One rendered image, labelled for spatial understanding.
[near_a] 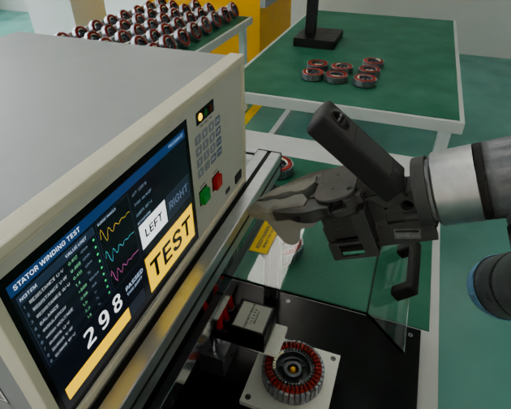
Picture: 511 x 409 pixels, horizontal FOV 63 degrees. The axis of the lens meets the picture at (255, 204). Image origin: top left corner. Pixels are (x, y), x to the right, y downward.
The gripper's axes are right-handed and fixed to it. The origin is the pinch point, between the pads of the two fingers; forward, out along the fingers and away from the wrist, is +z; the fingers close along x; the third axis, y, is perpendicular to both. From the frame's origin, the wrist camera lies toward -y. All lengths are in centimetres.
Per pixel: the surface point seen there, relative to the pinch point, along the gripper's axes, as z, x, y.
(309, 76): 44, 161, 24
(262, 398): 15.3, -2.0, 37.4
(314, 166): 26, 83, 36
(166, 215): 5.2, -8.7, -5.5
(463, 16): -23, 512, 98
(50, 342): 5.0, -26.2, -6.1
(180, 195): 5.0, -5.5, -5.9
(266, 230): 6.6, 9.6, 10.2
